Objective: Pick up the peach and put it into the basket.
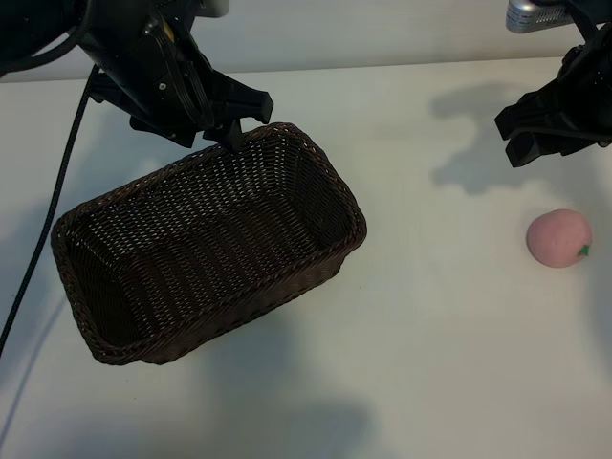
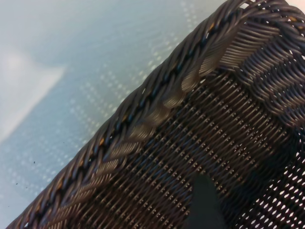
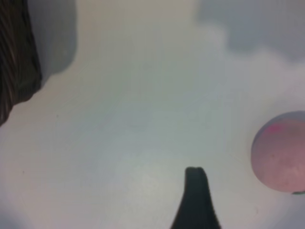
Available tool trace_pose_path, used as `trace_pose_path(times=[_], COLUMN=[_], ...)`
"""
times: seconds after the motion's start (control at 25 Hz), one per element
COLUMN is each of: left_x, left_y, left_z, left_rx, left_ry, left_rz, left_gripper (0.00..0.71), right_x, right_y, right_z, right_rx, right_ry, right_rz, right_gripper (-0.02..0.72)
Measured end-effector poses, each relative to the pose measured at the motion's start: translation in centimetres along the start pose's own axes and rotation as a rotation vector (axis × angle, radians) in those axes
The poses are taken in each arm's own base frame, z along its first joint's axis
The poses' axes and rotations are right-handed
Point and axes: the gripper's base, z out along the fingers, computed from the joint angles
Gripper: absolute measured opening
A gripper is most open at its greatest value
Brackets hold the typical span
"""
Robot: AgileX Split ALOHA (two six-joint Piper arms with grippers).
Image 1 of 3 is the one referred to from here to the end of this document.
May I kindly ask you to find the thin black camera cable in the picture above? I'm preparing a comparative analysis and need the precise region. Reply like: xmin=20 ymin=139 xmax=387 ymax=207
xmin=142 ymin=21 xmax=215 ymax=130

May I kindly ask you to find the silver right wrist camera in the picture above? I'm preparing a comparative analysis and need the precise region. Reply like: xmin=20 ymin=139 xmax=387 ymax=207
xmin=505 ymin=0 xmax=575 ymax=34

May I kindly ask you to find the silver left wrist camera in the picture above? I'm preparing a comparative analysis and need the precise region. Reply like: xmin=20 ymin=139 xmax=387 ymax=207
xmin=198 ymin=0 xmax=231 ymax=19

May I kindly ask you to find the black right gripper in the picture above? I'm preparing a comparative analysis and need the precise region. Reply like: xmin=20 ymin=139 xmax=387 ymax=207
xmin=493 ymin=37 xmax=612 ymax=169

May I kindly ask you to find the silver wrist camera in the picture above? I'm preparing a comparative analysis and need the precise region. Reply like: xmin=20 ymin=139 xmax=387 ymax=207
xmin=505 ymin=0 xmax=575 ymax=34
xmin=198 ymin=0 xmax=231 ymax=19

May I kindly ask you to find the dark brown wicker basket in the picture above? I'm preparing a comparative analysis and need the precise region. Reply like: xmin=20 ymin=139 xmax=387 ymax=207
xmin=50 ymin=121 xmax=368 ymax=368

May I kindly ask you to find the black braided cable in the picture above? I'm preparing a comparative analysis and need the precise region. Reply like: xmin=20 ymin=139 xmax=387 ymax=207
xmin=0 ymin=64 xmax=104 ymax=359

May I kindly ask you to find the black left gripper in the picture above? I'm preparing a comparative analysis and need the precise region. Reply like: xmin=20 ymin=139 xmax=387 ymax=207
xmin=83 ymin=0 xmax=275 ymax=155

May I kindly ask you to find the pink peach with green leaf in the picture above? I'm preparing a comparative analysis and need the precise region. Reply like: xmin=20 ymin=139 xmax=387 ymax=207
xmin=526 ymin=208 xmax=594 ymax=268

